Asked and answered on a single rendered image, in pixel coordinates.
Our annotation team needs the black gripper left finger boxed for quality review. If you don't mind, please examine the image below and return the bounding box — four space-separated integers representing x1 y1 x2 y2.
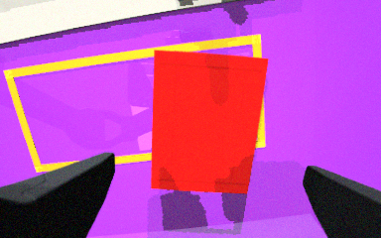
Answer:
0 152 115 238

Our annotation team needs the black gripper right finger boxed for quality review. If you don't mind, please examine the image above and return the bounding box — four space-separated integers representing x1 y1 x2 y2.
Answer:
303 166 381 238

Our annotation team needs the yellow rectangular frame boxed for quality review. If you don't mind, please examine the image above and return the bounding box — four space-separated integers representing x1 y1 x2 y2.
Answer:
4 35 265 173

